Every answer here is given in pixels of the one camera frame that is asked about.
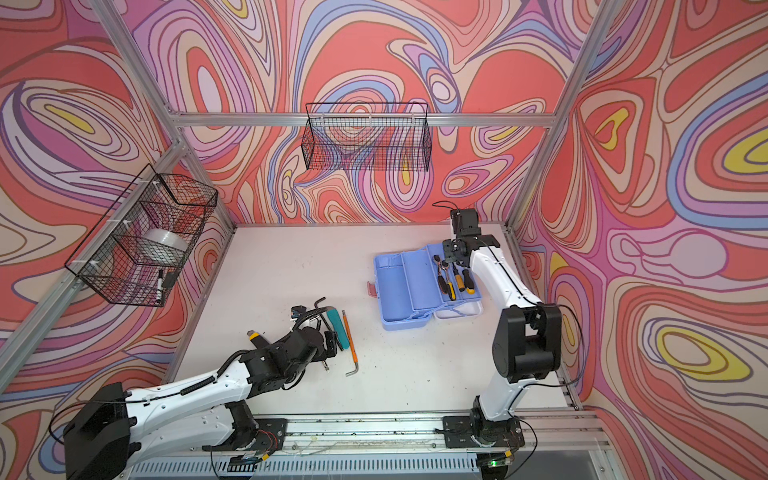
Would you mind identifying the teal utility knife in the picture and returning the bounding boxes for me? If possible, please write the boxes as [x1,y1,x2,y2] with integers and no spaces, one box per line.
[326,307,350,350]

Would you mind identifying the orange handled screwdriver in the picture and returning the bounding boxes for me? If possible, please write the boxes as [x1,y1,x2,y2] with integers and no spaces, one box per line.
[342,310,359,364]

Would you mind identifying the black yellow long screwdriver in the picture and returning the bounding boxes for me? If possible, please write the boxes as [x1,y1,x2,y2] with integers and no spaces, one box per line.
[461,268,476,295]

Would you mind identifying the black yellow ratchet wrench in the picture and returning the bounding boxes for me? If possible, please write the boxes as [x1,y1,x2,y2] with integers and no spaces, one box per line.
[440,260,457,301]

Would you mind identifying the white and blue tool box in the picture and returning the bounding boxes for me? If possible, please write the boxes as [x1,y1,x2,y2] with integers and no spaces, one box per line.
[373,243,483,331]

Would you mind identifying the black red ratchet wrench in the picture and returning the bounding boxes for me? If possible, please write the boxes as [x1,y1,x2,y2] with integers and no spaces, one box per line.
[433,255,451,298]

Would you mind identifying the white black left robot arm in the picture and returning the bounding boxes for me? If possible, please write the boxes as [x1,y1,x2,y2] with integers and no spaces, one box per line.
[63,326,349,479]

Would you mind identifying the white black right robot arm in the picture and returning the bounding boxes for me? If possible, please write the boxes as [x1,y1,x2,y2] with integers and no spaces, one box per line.
[443,207,562,422]

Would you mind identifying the black marker pen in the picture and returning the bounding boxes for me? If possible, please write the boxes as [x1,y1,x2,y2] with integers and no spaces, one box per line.
[155,269,164,305]

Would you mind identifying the silver tape roll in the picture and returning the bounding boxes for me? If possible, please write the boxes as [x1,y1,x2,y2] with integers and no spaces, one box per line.
[142,228,188,251]

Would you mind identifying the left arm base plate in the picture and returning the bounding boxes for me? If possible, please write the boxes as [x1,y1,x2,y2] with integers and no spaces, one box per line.
[227,417,288,454]

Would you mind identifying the black wire basket back wall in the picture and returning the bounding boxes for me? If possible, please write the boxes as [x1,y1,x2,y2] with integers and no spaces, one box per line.
[301,101,432,173]

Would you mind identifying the black wire basket wall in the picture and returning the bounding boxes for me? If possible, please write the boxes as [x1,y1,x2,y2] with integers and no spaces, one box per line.
[65,166,218,308]
[301,101,432,173]

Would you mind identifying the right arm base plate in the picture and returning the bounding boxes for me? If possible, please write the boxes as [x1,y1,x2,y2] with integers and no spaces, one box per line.
[434,415,526,452]

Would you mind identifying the black wire basket left wall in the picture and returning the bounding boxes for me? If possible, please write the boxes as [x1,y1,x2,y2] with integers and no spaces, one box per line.
[65,166,218,308]

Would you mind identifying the aluminium front rail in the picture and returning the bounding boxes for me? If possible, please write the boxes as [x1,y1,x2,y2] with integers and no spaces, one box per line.
[167,410,613,463]

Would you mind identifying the aluminium corner frame post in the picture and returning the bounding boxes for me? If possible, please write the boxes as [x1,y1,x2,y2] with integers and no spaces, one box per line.
[506,1,625,233]

